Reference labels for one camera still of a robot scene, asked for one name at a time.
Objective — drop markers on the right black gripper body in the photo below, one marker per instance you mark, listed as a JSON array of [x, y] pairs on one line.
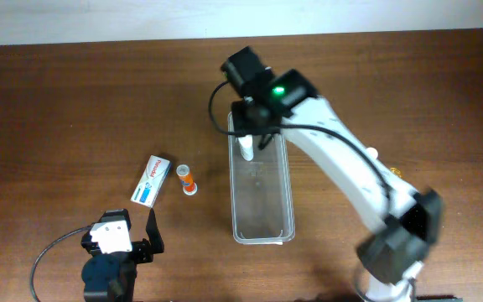
[[256, 126]]

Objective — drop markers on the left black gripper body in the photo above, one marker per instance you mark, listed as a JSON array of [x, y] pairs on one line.
[[139, 248]]

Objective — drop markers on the white spray bottle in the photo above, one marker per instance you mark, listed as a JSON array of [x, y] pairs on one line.
[[246, 147]]

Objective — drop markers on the white Panadol medicine box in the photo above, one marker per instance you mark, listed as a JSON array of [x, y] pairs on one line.
[[148, 187]]

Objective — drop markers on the clear plastic container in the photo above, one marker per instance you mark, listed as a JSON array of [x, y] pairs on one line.
[[261, 197]]

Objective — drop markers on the orange tablet tube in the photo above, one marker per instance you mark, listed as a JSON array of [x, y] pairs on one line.
[[188, 184]]

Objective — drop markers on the dark bottle white cap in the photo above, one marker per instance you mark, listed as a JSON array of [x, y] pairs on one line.
[[372, 152]]

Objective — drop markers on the small jar gold lid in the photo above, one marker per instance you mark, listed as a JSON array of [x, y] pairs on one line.
[[396, 171]]

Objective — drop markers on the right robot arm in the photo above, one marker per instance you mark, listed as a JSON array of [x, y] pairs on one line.
[[404, 223]]

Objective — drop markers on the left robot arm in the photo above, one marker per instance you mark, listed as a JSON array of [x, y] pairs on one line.
[[110, 274]]

